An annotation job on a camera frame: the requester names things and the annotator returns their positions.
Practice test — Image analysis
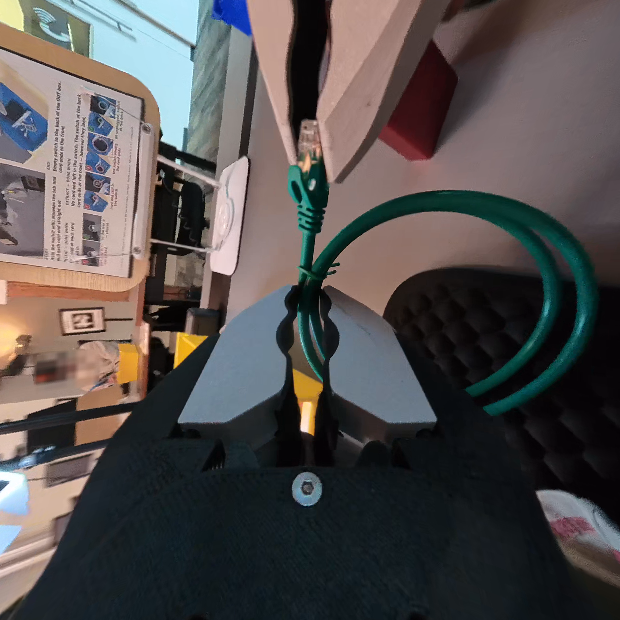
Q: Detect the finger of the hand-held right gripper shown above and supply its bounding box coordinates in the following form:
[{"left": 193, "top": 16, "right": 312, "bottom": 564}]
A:
[
  {"left": 246, "top": 0, "right": 298, "bottom": 165},
  {"left": 316, "top": 0, "right": 452, "bottom": 185}
]

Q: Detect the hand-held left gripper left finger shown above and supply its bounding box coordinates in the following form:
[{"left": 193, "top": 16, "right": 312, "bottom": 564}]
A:
[{"left": 178, "top": 285, "right": 307, "bottom": 467}]

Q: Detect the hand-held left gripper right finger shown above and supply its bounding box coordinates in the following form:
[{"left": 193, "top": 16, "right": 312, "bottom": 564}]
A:
[{"left": 316, "top": 285, "right": 438, "bottom": 466}]

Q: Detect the blue plastic bin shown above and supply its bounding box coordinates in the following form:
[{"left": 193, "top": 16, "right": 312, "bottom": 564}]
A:
[{"left": 212, "top": 0, "right": 253, "bottom": 37}]

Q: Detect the yellow plastic bin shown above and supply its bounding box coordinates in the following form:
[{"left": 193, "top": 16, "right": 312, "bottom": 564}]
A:
[
  {"left": 116, "top": 343, "right": 142, "bottom": 387},
  {"left": 173, "top": 332, "right": 324, "bottom": 432}
]

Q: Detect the red ethernet splitter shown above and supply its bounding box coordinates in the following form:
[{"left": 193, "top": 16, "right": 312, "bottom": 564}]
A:
[{"left": 378, "top": 41, "right": 459, "bottom": 161}]

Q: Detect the green ethernet cable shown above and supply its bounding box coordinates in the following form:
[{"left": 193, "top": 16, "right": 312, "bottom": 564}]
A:
[{"left": 288, "top": 119, "right": 599, "bottom": 417}]

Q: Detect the dark grey power adapter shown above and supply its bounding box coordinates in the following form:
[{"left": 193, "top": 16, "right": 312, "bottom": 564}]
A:
[{"left": 185, "top": 307, "right": 224, "bottom": 336}]

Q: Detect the black wrist rest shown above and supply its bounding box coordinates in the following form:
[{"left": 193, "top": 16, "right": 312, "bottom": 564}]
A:
[{"left": 383, "top": 266, "right": 620, "bottom": 495}]

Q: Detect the framed black-white tag poster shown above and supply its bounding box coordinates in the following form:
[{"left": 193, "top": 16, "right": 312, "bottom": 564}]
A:
[{"left": 59, "top": 306, "right": 106, "bottom": 336}]

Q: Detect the black office chair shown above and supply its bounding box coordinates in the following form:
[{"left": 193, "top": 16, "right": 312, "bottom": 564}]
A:
[{"left": 174, "top": 181, "right": 209, "bottom": 248}]

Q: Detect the person's beige sweater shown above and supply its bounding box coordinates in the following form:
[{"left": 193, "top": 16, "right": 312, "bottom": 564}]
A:
[{"left": 535, "top": 489, "right": 620, "bottom": 582}]

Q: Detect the light panel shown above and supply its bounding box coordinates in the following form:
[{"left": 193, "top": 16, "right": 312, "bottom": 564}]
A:
[{"left": 0, "top": 465, "right": 31, "bottom": 555}]

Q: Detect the instruction board with wooden frame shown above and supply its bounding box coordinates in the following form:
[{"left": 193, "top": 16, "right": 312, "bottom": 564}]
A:
[{"left": 0, "top": 23, "right": 161, "bottom": 295}]

